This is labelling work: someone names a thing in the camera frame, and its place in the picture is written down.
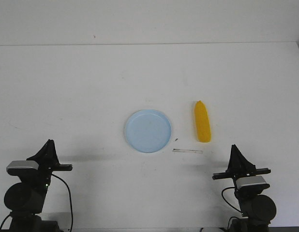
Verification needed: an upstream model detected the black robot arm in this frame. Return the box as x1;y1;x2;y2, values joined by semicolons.
0;139;74;232
212;145;277;232

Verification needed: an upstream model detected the clear tape strip on table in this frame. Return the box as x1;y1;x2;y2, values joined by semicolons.
172;148;203;154

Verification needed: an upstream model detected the light blue round plate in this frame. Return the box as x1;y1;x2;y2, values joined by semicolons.
124;109;172;154

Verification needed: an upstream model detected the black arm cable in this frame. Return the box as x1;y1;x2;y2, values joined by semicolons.
221;187;243;215
51;174;74;232

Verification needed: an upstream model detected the yellow corn cob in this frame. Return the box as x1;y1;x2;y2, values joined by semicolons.
194;101;211;143

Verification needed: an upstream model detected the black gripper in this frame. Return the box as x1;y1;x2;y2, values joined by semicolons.
26;139;73;191
212;145;271;180

